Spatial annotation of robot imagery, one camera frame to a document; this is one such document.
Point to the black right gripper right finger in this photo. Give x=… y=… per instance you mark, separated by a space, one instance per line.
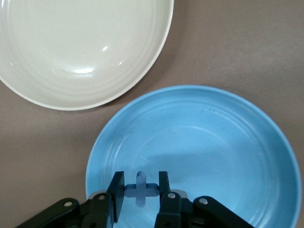
x=171 y=209

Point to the blue plus sign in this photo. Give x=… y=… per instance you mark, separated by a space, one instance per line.
x=141 y=190

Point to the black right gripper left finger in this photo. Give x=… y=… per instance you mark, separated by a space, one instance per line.
x=116 y=190

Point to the brown table cover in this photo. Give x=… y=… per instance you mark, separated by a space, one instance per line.
x=237 y=47

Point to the beige round plate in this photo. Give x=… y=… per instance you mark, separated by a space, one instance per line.
x=71 y=47

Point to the blue round plate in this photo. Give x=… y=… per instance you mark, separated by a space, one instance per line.
x=213 y=154

